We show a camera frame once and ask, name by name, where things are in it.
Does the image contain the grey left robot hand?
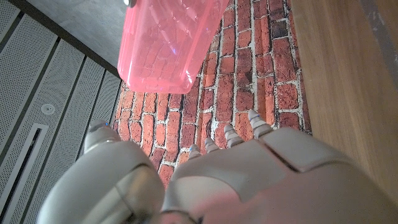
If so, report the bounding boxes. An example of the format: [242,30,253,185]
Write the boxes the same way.
[36,109,398,224]

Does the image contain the pink translucent pencil case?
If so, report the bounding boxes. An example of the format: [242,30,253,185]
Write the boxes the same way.
[117,0,231,95]

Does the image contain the red brick printed backdrop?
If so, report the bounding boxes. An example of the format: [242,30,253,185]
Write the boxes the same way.
[112,0,312,187]

